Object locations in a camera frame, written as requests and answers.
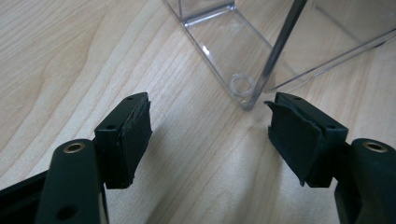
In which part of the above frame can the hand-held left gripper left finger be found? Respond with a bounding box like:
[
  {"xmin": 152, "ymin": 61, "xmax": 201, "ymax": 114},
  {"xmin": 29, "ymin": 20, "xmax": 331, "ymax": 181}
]
[{"xmin": 93, "ymin": 91, "xmax": 153, "ymax": 190}]

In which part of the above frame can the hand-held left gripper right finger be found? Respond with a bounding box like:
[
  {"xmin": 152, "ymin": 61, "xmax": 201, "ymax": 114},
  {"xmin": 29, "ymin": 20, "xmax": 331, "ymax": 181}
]
[{"xmin": 264, "ymin": 91, "xmax": 349, "ymax": 189}]

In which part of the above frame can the clear acrylic divided organizer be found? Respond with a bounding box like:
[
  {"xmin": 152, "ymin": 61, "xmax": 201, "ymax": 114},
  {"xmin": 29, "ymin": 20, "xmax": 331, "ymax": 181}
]
[{"xmin": 163, "ymin": 0, "xmax": 396, "ymax": 112}]

